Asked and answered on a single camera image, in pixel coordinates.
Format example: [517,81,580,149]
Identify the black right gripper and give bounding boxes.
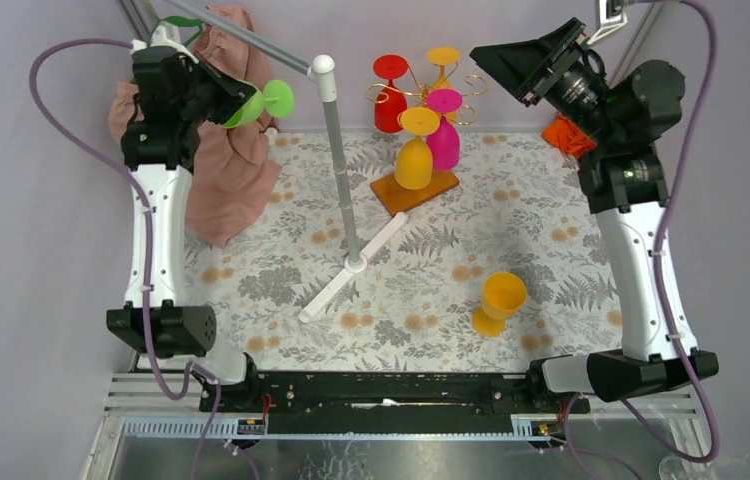
[470,17,619,147]

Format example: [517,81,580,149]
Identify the green wine glass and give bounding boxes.
[222,79,296,129]

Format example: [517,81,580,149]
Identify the pink wine glass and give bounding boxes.
[425,88,463,171]

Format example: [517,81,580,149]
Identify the yellow wine glass front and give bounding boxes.
[394,107,440,190]

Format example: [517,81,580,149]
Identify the yellow wine glass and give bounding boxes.
[472,272,528,337]
[394,107,440,190]
[426,46,461,90]

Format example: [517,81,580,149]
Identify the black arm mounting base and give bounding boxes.
[199,366,572,435]

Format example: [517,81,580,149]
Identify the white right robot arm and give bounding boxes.
[470,19,719,412]

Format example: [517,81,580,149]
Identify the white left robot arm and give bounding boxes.
[106,40,262,411]

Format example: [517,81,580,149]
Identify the red wine glass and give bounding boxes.
[373,54,409,134]

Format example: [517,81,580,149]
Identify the wooden rack base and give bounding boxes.
[370,171,460,216]

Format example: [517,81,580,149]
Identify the orange crumpled cloth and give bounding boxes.
[541,113,597,159]

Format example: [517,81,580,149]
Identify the pink cloth garment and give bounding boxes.
[107,5,284,250]

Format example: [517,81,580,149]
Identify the green clothes hanger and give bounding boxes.
[151,15,204,44]

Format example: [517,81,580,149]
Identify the white clothes stand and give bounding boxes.
[171,1,408,324]

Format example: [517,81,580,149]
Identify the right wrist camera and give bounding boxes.
[587,0,631,46]

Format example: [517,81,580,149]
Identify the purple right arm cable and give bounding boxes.
[560,0,721,480]

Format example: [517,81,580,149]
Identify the aluminium front frame rail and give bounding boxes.
[81,372,708,479]

